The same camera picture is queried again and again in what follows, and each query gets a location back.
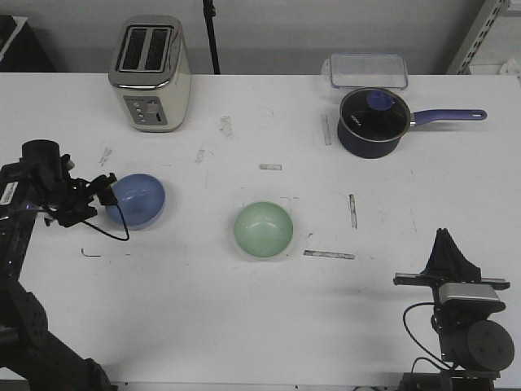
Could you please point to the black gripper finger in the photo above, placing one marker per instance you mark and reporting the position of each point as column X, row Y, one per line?
column 107, row 197
column 108, row 181
column 435, row 262
column 460, row 269

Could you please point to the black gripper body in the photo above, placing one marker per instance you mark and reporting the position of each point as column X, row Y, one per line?
column 67, row 200
column 408, row 279

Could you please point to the blue bowl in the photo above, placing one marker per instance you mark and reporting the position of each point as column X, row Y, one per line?
column 141, row 200

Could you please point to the green bowl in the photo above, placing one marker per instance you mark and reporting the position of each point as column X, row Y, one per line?
column 263, row 229

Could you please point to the cream toaster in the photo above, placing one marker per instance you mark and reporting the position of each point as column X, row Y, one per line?
column 150, row 74

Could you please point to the blue saucepan with lid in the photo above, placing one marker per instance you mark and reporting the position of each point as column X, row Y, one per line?
column 373, row 120

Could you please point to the grey metal shelf rack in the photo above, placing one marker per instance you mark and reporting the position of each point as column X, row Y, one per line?
column 492, row 44

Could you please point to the clear plastic food container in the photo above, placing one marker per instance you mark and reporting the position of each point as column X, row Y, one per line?
column 357, row 70

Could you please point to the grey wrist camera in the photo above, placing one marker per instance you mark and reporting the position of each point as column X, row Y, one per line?
column 466, row 292

